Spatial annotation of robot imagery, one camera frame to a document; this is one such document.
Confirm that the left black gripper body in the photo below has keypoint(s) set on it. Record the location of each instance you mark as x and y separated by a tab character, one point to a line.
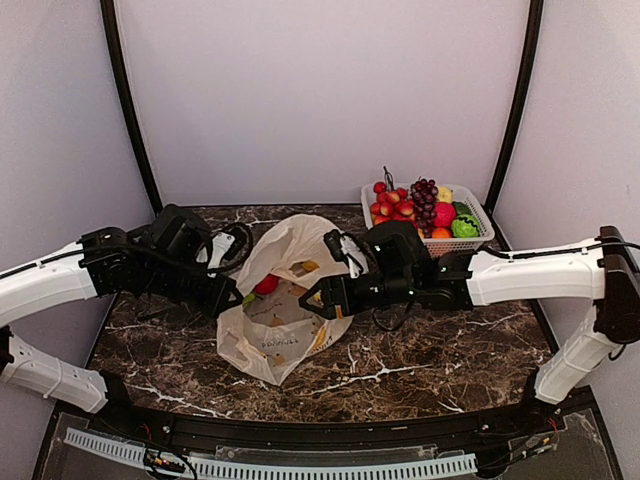
213	301

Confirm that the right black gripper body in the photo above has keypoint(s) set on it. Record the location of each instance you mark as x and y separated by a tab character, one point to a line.
348	305

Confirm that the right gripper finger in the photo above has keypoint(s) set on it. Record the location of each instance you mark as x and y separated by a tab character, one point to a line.
314	295
325	312

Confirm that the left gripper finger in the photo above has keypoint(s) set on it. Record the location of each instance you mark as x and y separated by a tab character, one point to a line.
233	293
234	307

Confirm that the banana print plastic bag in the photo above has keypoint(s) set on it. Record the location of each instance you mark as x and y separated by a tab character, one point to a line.
270	337

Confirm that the red cherry bunch toy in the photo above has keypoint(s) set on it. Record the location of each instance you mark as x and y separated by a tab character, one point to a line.
390	200

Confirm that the purple toy grapes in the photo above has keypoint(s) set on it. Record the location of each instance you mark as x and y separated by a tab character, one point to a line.
423	193

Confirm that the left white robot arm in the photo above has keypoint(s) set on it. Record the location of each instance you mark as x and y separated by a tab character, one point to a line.
177	256

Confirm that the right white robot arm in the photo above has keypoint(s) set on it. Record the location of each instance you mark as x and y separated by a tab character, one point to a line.
602	269

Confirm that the orange toy fruit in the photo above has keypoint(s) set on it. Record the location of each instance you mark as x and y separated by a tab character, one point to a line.
441	233

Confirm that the yellow toy fruit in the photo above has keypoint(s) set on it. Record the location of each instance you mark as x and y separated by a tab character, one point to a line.
445	195

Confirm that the green toy pear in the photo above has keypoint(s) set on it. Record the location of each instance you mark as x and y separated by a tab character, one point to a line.
248	299

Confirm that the red yellow toy mango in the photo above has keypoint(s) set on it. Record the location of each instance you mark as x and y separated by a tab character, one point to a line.
380	219

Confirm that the white plastic basket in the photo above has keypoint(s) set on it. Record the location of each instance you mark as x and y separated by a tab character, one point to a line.
440	246

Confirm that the green watermelon toy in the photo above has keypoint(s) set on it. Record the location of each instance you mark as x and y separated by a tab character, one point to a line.
465	224

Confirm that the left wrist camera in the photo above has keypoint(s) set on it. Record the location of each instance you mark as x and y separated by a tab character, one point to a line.
228	249

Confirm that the left black frame post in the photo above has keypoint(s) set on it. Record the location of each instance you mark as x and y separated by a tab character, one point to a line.
126	101

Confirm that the black frame post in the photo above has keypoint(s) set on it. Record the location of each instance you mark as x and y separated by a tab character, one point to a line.
126	101
520	94

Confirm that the black front rail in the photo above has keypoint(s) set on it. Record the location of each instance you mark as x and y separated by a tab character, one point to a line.
579	426

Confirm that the white slotted cable duct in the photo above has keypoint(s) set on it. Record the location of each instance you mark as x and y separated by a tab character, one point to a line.
244	463

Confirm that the right black frame post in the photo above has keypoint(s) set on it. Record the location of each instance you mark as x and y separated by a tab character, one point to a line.
520	94

